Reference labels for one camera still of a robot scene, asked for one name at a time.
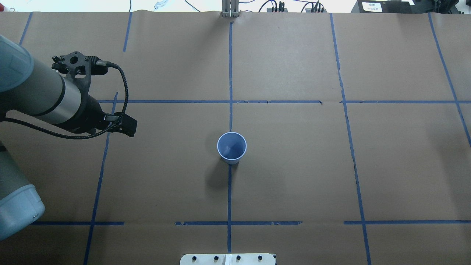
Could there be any white mounting column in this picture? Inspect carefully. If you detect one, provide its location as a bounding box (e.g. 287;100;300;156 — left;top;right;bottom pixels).
180;253;277;265

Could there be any blue plastic cup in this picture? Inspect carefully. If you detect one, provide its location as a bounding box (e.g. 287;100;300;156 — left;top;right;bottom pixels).
216;131;247;165

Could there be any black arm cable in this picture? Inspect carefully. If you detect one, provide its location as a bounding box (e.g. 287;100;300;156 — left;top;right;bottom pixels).
0;61;129;139

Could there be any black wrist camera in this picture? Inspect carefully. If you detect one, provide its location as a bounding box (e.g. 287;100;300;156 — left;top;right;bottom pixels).
52;51;108;94

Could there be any black rectangular box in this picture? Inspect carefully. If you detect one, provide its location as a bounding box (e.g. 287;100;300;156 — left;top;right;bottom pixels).
350;0;413;14

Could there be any aluminium frame post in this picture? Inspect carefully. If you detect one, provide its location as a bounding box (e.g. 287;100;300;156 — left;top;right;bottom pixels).
221;0;240;17

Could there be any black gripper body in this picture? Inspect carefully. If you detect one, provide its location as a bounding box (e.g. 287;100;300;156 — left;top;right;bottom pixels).
63;94;110;134

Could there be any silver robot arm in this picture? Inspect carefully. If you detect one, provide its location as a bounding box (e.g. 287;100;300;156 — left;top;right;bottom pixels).
0;36;138;240

